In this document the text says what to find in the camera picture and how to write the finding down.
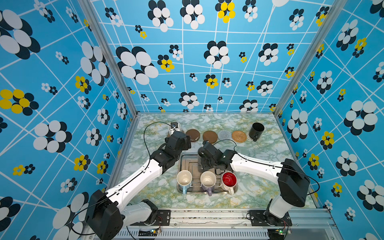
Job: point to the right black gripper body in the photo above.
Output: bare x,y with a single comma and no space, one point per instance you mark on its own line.
206,165

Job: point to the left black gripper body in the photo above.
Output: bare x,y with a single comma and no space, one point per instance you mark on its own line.
187,144

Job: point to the round brown coaster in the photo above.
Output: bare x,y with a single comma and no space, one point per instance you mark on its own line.
210,136
193,134

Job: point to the grey silicone round coaster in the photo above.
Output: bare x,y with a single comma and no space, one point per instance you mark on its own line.
224,135

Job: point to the round brown coaster front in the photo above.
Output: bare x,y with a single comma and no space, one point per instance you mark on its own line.
193,134

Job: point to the woven rattan coaster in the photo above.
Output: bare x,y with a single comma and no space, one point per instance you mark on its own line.
239,136

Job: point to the black mug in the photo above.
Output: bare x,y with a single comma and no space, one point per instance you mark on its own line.
256,131

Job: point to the white speckled mug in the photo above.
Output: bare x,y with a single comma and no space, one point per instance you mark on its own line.
172,129

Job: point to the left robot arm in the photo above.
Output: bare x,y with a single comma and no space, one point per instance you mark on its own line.
108,212

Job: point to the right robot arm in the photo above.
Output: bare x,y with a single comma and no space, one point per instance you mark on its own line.
292,181

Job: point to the metal serving tray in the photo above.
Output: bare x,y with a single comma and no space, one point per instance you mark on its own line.
190,162

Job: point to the red interior white mug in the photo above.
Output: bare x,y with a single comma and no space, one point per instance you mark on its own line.
229,182

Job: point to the white mug purple handle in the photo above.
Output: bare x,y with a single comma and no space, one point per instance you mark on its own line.
208,181

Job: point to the white mug blue handle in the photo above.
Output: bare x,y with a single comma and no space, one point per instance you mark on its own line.
184,180

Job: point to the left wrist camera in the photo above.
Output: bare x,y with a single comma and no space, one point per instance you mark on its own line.
176,124

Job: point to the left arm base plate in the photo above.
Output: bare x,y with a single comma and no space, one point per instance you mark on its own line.
162,218

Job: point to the aluminium front frame rail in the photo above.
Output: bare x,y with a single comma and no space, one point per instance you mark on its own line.
230,224

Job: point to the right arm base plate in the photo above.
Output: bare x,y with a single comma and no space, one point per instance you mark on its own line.
259,218

